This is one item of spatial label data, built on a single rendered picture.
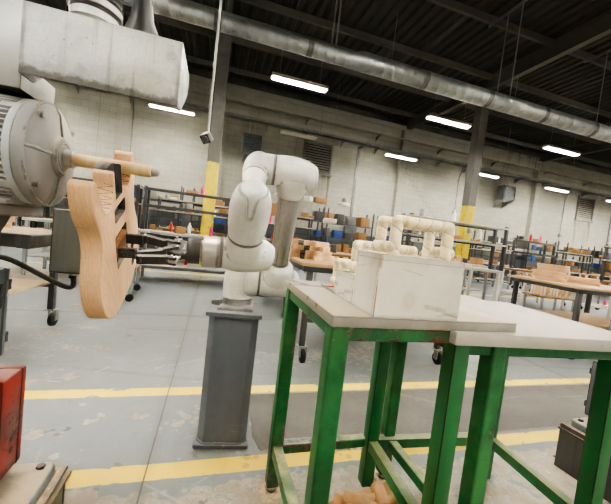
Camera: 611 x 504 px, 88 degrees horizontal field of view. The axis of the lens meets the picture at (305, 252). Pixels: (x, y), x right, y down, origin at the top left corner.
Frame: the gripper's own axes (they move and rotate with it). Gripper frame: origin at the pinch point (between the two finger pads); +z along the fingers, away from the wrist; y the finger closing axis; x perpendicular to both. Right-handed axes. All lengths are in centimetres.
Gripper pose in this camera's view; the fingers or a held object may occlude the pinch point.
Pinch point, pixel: (123, 244)
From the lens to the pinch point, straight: 99.1
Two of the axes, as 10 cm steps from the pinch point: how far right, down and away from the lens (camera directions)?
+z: -9.6, -0.9, -2.8
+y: -2.0, -5.2, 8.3
